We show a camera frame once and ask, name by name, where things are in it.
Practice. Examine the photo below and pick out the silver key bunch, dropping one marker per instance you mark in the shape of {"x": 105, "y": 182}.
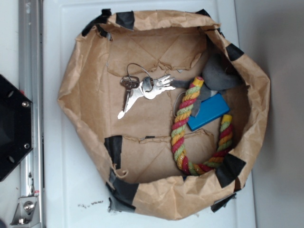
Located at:
{"x": 149, "y": 88}

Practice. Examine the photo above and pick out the brown paper lined bin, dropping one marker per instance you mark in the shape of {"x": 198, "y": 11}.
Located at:
{"x": 133, "y": 154}

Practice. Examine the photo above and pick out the blue rectangular block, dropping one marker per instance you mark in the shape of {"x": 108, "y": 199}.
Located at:
{"x": 209, "y": 110}

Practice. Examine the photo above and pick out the grey plush toy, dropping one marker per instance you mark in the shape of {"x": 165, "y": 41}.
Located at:
{"x": 218, "y": 77}

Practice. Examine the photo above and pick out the multicolour twisted rope toy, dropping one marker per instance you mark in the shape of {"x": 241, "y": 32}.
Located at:
{"x": 178, "y": 132}

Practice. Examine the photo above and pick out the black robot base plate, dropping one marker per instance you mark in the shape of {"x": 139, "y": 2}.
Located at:
{"x": 15, "y": 127}

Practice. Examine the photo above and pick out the aluminium extrusion rail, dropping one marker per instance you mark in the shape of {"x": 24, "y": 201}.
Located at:
{"x": 31, "y": 83}

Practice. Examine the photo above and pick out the metal corner bracket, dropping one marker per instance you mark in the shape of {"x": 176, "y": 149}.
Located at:
{"x": 27, "y": 213}

